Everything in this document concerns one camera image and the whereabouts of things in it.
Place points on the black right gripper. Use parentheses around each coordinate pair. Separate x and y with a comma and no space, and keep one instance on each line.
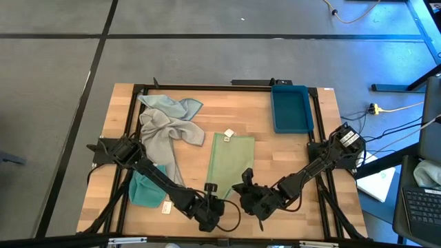
(262,201)

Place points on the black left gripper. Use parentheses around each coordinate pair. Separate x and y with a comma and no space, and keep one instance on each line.
(206,213)

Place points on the green microfiber towel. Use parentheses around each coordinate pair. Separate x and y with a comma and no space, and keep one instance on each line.
(231,162)

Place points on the light blue microfiber towel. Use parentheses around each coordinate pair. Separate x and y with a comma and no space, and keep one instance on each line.
(165,103)

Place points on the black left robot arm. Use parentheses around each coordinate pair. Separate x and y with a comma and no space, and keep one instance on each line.
(162,184)

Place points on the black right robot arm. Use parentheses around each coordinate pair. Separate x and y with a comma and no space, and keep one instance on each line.
(310,168)

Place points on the teal terry towel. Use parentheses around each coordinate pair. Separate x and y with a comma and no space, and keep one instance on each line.
(146,193)

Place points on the blue plastic bin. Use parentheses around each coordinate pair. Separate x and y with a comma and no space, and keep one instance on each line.
(291,108)

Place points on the yellow power plug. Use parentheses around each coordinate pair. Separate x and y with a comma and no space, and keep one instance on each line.
(375,110)

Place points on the black aluminium crossbeam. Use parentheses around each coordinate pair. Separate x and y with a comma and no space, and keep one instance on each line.
(51,242)

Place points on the black laptop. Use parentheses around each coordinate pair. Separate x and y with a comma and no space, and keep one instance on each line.
(420,210)

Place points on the pale crumpled cloth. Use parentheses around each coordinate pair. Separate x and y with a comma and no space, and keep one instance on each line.
(427,175)

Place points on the grey flat monitor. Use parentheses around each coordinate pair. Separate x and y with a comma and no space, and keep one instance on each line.
(432,131)

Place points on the silver metal bracket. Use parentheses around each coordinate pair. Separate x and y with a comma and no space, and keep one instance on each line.
(127,240)
(318,244)

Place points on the black aluminium table frame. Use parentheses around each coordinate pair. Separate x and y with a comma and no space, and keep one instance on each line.
(224,87)

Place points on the black hook bracket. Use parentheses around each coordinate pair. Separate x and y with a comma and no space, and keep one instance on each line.
(155,83)

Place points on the blue metal desk frame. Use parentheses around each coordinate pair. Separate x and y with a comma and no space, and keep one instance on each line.
(389,87)

